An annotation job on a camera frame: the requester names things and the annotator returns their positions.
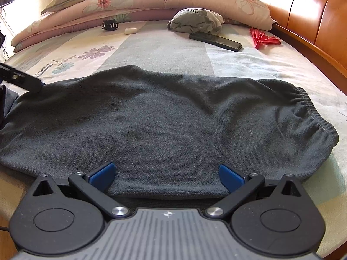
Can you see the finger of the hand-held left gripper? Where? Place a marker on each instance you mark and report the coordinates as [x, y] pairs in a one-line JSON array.
[[24, 80]]

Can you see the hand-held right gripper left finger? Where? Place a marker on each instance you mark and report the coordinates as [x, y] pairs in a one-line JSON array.
[[102, 176]]

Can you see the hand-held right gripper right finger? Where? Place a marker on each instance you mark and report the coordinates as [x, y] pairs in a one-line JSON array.
[[230, 178]]

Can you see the dark grey pants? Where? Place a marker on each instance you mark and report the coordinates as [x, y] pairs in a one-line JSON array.
[[162, 119]]

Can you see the black hair claw clip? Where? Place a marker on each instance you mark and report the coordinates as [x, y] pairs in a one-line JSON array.
[[109, 25]]

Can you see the white earbuds case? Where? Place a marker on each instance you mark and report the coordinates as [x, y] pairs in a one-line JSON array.
[[130, 30]]

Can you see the black smartphone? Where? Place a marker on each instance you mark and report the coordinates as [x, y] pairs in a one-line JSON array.
[[217, 41]]

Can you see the red folding fan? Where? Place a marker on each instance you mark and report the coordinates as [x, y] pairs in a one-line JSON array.
[[260, 39]]

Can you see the crumpled grey garment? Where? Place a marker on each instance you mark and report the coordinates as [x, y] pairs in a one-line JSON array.
[[195, 21]]

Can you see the folded pink floral quilt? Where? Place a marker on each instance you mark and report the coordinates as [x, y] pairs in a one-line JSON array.
[[189, 0]]

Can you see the wooden headboard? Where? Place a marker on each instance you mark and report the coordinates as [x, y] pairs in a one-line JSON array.
[[306, 5]]

